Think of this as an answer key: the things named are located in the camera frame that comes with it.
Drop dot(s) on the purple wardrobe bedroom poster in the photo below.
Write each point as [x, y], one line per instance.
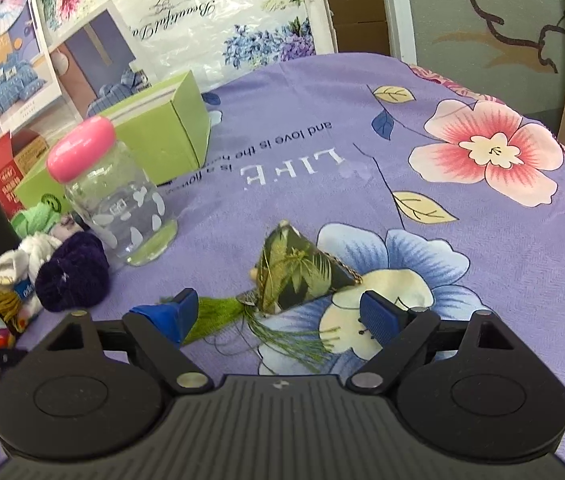
[97, 55]

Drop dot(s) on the floral plastic bag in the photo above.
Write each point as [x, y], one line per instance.
[202, 15]

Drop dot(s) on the small green box with smiley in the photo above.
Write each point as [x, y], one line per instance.
[42, 192]

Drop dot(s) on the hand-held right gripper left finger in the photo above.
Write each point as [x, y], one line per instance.
[182, 312]

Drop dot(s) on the light purple cloth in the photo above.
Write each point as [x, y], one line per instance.
[68, 225]

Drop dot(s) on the dark purple scrunchie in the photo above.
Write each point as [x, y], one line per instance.
[75, 275]

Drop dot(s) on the white door frame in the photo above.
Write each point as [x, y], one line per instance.
[352, 10]

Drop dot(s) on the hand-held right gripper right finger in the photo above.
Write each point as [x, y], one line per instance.
[376, 316]

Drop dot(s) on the clear jar with pink lid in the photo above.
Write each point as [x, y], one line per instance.
[112, 200]

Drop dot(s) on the green leaf-print sachet with tassel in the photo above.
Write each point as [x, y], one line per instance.
[295, 272]

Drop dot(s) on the green cardboard box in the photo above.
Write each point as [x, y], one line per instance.
[162, 130]

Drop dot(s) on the white sock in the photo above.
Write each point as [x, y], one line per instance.
[22, 262]

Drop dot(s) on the blue bedding poster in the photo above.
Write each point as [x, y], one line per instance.
[12, 70]

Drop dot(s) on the green scrunchie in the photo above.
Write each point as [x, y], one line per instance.
[37, 217]

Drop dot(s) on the purple floral bedsheet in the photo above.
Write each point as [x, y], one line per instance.
[462, 260]

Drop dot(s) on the yellow tassel ornament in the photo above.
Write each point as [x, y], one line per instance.
[5, 305]

